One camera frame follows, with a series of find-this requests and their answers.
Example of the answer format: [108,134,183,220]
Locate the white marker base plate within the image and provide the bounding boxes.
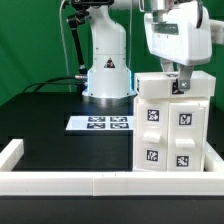
[66,116,134,131]

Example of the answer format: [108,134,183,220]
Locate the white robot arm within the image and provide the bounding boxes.
[83,0,224,100]

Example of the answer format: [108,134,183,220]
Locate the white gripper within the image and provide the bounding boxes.
[144,3,212,91]

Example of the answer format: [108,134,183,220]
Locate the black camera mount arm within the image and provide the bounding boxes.
[67,0,114,75]

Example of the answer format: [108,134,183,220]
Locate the white U-shaped fence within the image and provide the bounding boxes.
[0,139,224,196]

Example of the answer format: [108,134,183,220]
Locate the white cabinet top block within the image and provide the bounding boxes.
[134,71,216,99]

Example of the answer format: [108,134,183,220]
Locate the white cabinet door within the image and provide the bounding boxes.
[167,100,208,172]
[133,97,168,171]

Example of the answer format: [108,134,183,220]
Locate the black cables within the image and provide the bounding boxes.
[22,75,88,94]

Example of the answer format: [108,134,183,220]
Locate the white cabinet body box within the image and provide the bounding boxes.
[133,97,210,172]

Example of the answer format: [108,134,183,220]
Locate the grey cable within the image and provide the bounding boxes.
[58,0,73,94]

